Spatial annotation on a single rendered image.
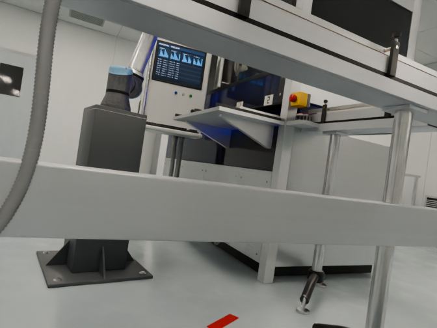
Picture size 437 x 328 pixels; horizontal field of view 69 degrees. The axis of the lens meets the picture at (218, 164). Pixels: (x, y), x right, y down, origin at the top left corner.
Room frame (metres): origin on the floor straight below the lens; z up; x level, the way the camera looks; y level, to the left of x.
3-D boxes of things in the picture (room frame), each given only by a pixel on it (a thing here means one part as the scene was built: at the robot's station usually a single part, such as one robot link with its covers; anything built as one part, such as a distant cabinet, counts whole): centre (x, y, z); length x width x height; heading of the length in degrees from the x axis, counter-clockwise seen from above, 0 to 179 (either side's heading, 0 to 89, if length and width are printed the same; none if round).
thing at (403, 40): (1.94, -0.76, 1.51); 0.85 x 0.01 x 0.59; 117
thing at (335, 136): (1.62, -0.57, 0.46); 0.09 x 0.09 x 0.77; 27
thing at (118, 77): (1.62, 0.56, 0.96); 0.13 x 0.12 x 0.14; 176
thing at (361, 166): (2.86, -0.31, 0.44); 2.06 x 1.00 x 0.88; 27
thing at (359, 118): (1.48, -0.63, 0.92); 0.69 x 0.15 x 0.16; 27
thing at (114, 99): (1.61, 0.56, 0.84); 0.15 x 0.15 x 0.10
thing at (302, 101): (1.68, -0.38, 1.00); 0.08 x 0.07 x 0.07; 117
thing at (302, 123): (1.68, -0.42, 0.87); 0.14 x 0.13 x 0.02; 117
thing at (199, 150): (2.65, 0.14, 0.73); 1.98 x 0.01 x 0.25; 27
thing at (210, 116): (1.97, -0.02, 0.87); 0.70 x 0.48 x 0.02; 27
